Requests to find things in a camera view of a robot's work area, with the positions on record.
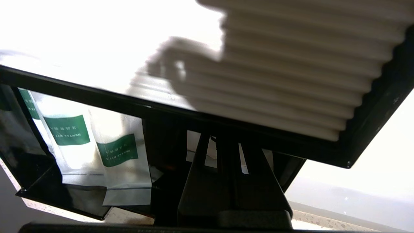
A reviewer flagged translucent toothbrush packet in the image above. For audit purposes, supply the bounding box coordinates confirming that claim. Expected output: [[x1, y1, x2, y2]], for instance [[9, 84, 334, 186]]
[[88, 108, 152, 206]]

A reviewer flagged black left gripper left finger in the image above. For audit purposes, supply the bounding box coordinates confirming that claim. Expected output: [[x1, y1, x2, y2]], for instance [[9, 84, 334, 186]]
[[177, 133, 233, 225]]

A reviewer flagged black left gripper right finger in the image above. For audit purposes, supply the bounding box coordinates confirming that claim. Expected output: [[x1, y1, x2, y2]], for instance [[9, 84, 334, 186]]
[[226, 136, 293, 225]]

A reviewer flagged white packet in drawer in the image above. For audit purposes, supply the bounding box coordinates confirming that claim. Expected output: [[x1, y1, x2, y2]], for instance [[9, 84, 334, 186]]
[[31, 91, 108, 187]]

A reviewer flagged glossy black box drawer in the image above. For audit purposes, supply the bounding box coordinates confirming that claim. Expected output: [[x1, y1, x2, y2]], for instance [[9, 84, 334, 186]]
[[0, 83, 307, 221]]

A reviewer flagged white ceramic sink basin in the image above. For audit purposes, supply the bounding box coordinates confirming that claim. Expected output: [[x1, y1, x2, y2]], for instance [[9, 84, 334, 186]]
[[285, 91, 414, 232]]

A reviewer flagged black box with white top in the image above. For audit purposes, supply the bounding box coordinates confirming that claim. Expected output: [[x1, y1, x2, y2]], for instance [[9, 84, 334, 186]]
[[0, 0, 414, 169]]

